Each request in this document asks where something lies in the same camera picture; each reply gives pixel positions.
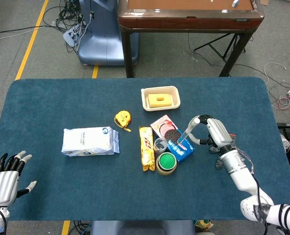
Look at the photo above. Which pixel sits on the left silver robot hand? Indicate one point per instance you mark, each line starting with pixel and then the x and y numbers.
pixel 1 187

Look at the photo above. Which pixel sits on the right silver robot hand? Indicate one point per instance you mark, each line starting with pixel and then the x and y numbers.
pixel 218 133

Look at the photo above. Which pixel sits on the clear plastic tube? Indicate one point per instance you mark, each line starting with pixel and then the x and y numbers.
pixel 186 132

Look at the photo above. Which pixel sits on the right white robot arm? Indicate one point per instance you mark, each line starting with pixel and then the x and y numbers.
pixel 243 178

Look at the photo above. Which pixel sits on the grey knitted work glove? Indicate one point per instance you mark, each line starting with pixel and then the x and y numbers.
pixel 218 164

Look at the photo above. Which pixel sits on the blue cookie box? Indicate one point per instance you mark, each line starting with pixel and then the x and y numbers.
pixel 181 151

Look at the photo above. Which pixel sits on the cream plastic tray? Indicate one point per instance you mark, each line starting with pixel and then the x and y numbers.
pixel 175 102

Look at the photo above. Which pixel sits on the green-topped beige jar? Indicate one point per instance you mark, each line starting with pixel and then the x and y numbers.
pixel 167 162

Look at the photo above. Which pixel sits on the blue table mat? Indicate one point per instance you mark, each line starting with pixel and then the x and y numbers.
pixel 61 186

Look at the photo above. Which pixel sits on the clear plastic cup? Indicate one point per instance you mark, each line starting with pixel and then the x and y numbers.
pixel 159 147

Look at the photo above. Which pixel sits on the small orange-yellow piece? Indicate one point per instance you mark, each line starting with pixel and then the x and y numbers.
pixel 160 99

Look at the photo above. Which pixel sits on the yellow sponge block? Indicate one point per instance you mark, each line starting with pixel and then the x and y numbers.
pixel 152 102

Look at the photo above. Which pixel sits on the yellow snack bar packet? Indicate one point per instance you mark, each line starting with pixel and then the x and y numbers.
pixel 147 149

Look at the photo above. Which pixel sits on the black tripod stand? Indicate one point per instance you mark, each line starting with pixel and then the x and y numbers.
pixel 214 50

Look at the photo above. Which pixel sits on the yellow green packet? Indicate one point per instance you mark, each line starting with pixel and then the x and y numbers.
pixel 203 224

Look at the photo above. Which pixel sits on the yellow tape measure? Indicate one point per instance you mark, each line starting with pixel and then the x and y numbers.
pixel 122 117

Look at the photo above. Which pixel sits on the white tissue pack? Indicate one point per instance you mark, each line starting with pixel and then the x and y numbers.
pixel 88 142

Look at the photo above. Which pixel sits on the brown wooden game table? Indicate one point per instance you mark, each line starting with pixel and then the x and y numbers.
pixel 189 23

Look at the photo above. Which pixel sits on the grey-blue robot torso base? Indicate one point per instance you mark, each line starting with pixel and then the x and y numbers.
pixel 140 227

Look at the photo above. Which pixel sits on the small white block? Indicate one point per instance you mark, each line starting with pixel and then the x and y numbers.
pixel 235 3

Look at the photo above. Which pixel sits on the white power strip with plugs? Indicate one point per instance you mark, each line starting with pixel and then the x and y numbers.
pixel 70 36

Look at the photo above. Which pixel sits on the black metal frame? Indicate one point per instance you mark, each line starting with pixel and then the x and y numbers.
pixel 289 127

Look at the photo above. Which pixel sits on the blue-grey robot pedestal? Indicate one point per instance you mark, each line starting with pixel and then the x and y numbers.
pixel 103 41

